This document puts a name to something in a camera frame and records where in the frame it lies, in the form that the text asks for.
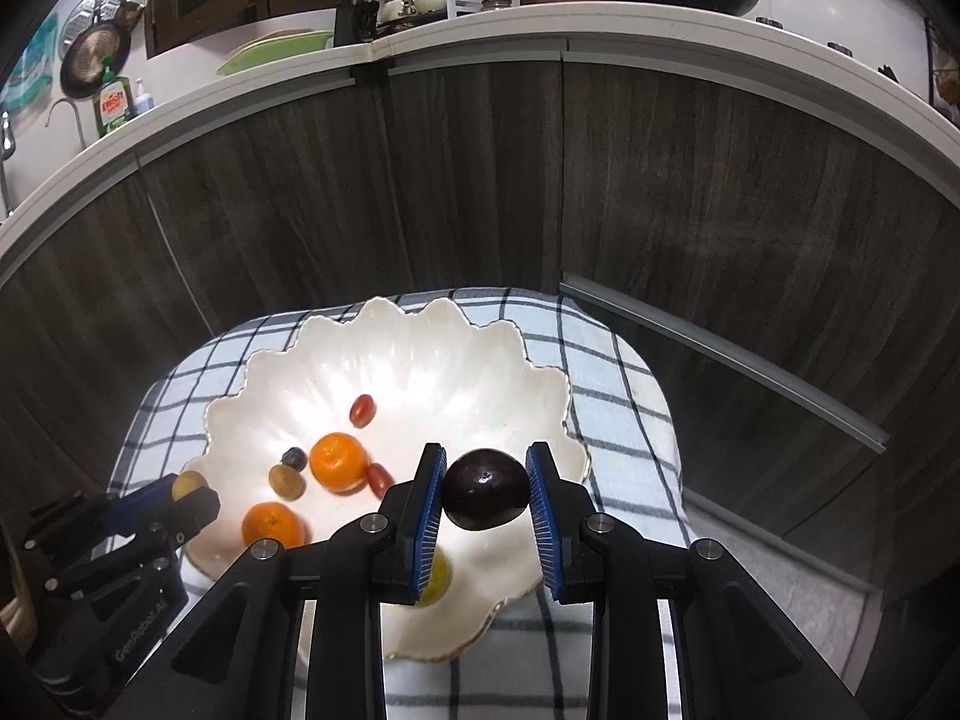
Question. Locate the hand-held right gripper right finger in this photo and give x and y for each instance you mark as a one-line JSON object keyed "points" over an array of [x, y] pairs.
{"points": [[541, 525]]}

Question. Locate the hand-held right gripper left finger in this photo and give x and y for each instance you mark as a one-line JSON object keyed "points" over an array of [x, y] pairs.
{"points": [[427, 525]]}

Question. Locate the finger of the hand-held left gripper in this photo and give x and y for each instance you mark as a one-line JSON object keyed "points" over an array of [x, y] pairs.
{"points": [[142, 501], [191, 514]]}

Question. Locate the small tan longan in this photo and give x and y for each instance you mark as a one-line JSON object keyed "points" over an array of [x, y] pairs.
{"points": [[286, 481], [187, 485]]}

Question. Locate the yellow-green citrus fruit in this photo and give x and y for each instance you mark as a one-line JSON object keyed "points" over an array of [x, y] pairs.
{"points": [[439, 577]]}

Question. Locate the dark purple plum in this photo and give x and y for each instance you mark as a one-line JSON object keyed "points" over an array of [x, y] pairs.
{"points": [[484, 490]]}

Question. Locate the red cherry tomato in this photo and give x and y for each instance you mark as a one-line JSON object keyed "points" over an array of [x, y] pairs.
{"points": [[380, 478], [362, 410]]}

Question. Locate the orange mandarin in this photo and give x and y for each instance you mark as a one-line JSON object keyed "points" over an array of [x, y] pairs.
{"points": [[339, 461], [274, 523]]}

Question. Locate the blueberry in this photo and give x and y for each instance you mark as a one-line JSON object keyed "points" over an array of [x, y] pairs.
{"points": [[294, 457]]}

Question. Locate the white scalloped ceramic bowl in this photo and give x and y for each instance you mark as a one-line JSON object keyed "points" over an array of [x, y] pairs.
{"points": [[450, 382]]}

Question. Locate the white checked cloth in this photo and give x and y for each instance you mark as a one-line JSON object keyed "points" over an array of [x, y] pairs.
{"points": [[622, 427]]}

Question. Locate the wood-fronted kitchen counter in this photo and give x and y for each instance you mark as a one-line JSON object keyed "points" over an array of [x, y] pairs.
{"points": [[675, 180]]}

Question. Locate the green dish soap bottle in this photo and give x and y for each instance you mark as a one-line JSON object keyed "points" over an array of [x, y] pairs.
{"points": [[112, 105]]}

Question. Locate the metal faucet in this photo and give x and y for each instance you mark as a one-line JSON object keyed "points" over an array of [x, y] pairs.
{"points": [[64, 109]]}

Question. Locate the blue pump bottle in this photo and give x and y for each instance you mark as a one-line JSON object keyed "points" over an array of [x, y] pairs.
{"points": [[144, 99]]}

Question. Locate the hanging frying pan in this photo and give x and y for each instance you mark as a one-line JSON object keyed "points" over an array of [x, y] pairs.
{"points": [[90, 64]]}

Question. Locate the teal plastic package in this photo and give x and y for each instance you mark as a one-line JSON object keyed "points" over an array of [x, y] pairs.
{"points": [[30, 60]]}

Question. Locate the green dish tray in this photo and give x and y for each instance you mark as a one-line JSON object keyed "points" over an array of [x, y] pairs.
{"points": [[277, 51]]}

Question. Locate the metal steamer rack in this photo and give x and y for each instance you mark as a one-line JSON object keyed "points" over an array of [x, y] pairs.
{"points": [[105, 4]]}

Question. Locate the black knife block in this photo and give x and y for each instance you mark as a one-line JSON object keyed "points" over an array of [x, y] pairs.
{"points": [[356, 15]]}

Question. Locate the white container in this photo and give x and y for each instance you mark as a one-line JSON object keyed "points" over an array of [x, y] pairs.
{"points": [[463, 4]]}

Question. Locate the brown jar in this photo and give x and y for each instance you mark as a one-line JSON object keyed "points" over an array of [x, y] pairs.
{"points": [[495, 4]]}

